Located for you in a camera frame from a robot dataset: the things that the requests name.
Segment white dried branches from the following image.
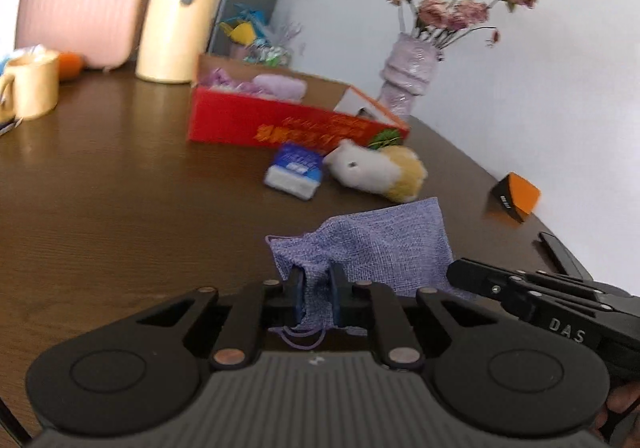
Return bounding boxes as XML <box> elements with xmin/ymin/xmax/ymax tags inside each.
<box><xmin>272</xmin><ymin>23</ymin><xmax>303</xmax><ymax>46</ymax></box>

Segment blue white tissue pack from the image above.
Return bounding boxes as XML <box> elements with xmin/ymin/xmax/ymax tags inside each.
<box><xmin>263</xmin><ymin>143</ymin><xmax>325</xmax><ymax>200</ymax></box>

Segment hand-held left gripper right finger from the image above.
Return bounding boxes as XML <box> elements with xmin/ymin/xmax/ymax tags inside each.
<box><xmin>327</xmin><ymin>264</ymin><xmax>501</xmax><ymax>370</ymax></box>

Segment red cardboard box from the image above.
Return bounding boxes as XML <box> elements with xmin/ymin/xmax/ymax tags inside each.
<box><xmin>187</xmin><ymin>53</ymin><xmax>411</xmax><ymax>149</ymax></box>

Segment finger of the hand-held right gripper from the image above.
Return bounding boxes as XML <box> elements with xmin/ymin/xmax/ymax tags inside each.
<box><xmin>510</xmin><ymin>270</ymin><xmax>628</xmax><ymax>301</ymax></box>
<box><xmin>446</xmin><ymin>258</ymin><xmax>546</xmax><ymax>316</ymax></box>

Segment lavender fuzzy headband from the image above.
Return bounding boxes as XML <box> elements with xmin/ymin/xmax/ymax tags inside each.
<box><xmin>252</xmin><ymin>74</ymin><xmax>307</xmax><ymax>101</ymax></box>

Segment sheer glittery organza pouch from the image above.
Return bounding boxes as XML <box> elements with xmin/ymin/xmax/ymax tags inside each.
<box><xmin>200</xmin><ymin>68</ymin><xmax>236</xmax><ymax>90</ymax></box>

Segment white and yellow hamster plush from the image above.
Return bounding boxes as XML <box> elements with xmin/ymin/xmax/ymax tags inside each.
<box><xmin>322</xmin><ymin>139</ymin><xmax>429</xmax><ymax>204</ymax></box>

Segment blue and yellow plastic toy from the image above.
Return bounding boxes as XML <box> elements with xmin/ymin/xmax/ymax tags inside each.
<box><xmin>217</xmin><ymin>3</ymin><xmax>273</xmax><ymax>46</ymax></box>

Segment person's right hand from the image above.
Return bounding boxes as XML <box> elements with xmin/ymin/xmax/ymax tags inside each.
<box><xmin>595</xmin><ymin>378</ymin><xmax>640</xmax><ymax>444</ymax></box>

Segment pink ribbed suitcase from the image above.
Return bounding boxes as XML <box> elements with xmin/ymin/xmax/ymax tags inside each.
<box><xmin>14</xmin><ymin>0</ymin><xmax>153</xmax><ymax>70</ymax></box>

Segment green small bottles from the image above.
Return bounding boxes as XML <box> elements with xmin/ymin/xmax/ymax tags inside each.
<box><xmin>245</xmin><ymin>40</ymin><xmax>291</xmax><ymax>68</ymax></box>

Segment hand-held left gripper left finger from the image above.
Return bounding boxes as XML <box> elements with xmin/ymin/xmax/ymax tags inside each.
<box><xmin>135</xmin><ymin>268</ymin><xmax>306</xmax><ymax>371</ymax></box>

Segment lilac ceramic vase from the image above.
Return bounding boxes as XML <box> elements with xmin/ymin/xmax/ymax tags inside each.
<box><xmin>378</xmin><ymin>34</ymin><xmax>441</xmax><ymax>118</ymax></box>

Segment orange fruit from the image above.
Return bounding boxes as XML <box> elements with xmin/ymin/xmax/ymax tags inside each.
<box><xmin>57</xmin><ymin>52</ymin><xmax>83</xmax><ymax>80</ymax></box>

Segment black phone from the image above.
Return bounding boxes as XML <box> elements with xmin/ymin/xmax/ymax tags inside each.
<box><xmin>539</xmin><ymin>231</ymin><xmax>593</xmax><ymax>281</ymax></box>

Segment lavender cloth drawstring pouch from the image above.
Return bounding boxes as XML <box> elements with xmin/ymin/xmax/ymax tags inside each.
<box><xmin>265</xmin><ymin>197</ymin><xmax>476</xmax><ymax>351</ymax></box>

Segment yellow ceramic mug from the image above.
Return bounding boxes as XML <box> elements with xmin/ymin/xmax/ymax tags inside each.
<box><xmin>0</xmin><ymin>50</ymin><xmax>61</xmax><ymax>121</ymax></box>

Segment orange and black box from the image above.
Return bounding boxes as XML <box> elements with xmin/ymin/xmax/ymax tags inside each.
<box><xmin>487</xmin><ymin>172</ymin><xmax>542</xmax><ymax>225</ymax></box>

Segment yellow thermos jug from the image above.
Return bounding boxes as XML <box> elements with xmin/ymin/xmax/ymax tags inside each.
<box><xmin>135</xmin><ymin>0</ymin><xmax>221</xmax><ymax>84</ymax></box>

